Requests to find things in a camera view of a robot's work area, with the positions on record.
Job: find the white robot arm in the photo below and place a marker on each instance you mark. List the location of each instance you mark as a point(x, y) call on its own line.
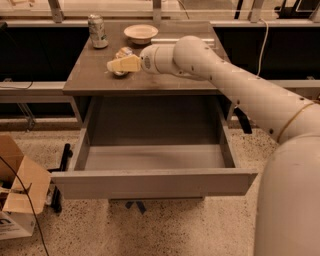
point(288, 205)

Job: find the open grey top drawer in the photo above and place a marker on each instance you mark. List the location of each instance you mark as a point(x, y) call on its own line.
point(152, 153)

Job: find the orange soda can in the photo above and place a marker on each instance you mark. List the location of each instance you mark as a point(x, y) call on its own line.
point(123, 52)

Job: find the green white soda can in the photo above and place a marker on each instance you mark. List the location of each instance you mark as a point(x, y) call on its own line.
point(97, 31)

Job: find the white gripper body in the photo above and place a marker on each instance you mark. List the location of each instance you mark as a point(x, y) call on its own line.
point(149, 62)

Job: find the grey cabinet with top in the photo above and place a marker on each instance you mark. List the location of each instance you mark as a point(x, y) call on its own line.
point(90, 80)

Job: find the white ceramic bowl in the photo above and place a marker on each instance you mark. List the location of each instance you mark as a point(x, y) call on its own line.
point(140, 34)

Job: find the open cardboard box left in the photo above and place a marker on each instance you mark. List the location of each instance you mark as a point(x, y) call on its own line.
point(24, 187)

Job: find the black stand left of drawer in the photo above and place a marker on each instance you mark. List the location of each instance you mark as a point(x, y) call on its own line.
point(55, 198)

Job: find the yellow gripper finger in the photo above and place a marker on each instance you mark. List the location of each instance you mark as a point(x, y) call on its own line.
point(130, 63)

